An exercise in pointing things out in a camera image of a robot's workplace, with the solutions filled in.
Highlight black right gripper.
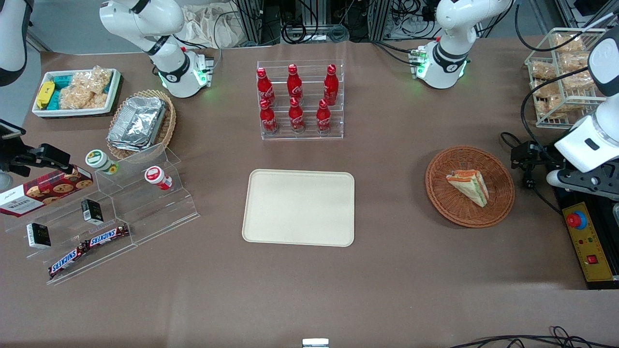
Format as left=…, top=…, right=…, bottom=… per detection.
left=0, top=144, right=73, bottom=177

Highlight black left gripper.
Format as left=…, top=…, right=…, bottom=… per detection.
left=512, top=142, right=619, bottom=200

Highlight triangle sandwich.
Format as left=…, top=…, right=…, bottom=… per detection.
left=445, top=169, right=489, bottom=208

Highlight round brown wicker basket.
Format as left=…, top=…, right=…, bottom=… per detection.
left=425, top=146, right=516, bottom=228

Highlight oval wicker basket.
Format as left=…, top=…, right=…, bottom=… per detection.
left=107, top=89, right=177, bottom=160

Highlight cream plastic serving tray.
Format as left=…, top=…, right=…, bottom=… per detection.
left=242, top=169, right=355, bottom=247

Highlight red tartan cookie box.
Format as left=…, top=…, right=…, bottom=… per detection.
left=0, top=166, right=94, bottom=218

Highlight green lid white jar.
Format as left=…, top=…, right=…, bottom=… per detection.
left=86, top=150, right=119, bottom=175

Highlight black countertop appliance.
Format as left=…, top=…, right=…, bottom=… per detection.
left=545, top=159, right=619, bottom=290

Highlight clear puffed rice snack bag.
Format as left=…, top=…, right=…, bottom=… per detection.
left=561, top=70, right=598, bottom=91
left=553, top=33, right=586, bottom=54
left=534, top=94, right=578, bottom=119
left=530, top=60, right=558, bottom=81
left=59, top=87, right=108, bottom=111
left=73, top=65, right=113, bottom=95
left=532, top=80, right=564, bottom=98
left=560, top=52, right=593, bottom=73

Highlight small black box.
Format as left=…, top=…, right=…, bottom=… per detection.
left=27, top=223, right=52, bottom=249
left=81, top=199, right=104, bottom=225

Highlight yellow snack packet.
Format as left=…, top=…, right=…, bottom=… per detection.
left=36, top=81, right=55, bottom=109

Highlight white rectangular snack bin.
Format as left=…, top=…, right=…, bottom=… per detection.
left=32, top=69, right=121, bottom=118

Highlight stacked aluminium foil trays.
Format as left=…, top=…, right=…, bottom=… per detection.
left=107, top=97, right=167, bottom=152

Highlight brown snickers bar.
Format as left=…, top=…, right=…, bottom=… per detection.
left=85, top=224, right=130, bottom=249
left=48, top=244, right=88, bottom=279

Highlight red lid white jar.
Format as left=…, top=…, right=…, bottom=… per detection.
left=145, top=166, right=173, bottom=190

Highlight clear acrylic step shelf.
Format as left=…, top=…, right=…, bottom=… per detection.
left=5, top=144, right=200, bottom=286

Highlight yellow emergency stop control box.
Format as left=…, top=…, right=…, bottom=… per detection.
left=562, top=202, right=616, bottom=282

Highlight beige cloth bag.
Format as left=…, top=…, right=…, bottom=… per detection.
left=181, top=4, right=242, bottom=49

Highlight red cola bottle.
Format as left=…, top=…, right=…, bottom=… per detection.
left=287, top=64, right=303, bottom=102
left=316, top=99, right=332, bottom=134
left=259, top=99, right=279, bottom=135
left=256, top=67, right=276, bottom=107
left=288, top=97, right=306, bottom=134
left=324, top=64, right=339, bottom=106

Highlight clear acrylic bottle rack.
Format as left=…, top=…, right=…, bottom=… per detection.
left=256, top=59, right=345, bottom=141

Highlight black power cable with plug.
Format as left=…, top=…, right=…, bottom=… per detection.
left=500, top=131, right=564, bottom=216

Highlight white wire basket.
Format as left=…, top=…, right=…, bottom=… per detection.
left=525, top=28, right=619, bottom=130

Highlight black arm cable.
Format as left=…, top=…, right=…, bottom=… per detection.
left=514, top=4, right=605, bottom=162

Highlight black arm base cables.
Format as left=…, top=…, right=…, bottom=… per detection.
left=371, top=40, right=422, bottom=66

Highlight black floor cables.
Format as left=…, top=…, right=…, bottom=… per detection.
left=450, top=326, right=619, bottom=348

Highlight aluminium frame post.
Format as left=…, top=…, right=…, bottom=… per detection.
left=371, top=0, right=393, bottom=42
left=236, top=0, right=264, bottom=46

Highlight black cable coil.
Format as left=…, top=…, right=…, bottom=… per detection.
left=280, top=19, right=321, bottom=45

